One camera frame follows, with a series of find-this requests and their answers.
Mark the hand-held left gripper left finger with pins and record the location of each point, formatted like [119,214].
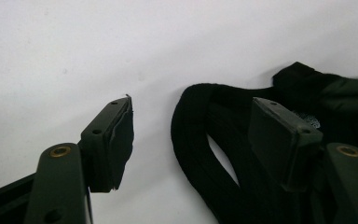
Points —
[105,149]

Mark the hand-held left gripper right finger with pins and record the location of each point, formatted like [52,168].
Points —
[276,140]

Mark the black garment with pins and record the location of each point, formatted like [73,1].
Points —
[192,140]

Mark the white table sheet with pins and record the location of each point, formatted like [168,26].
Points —
[105,46]

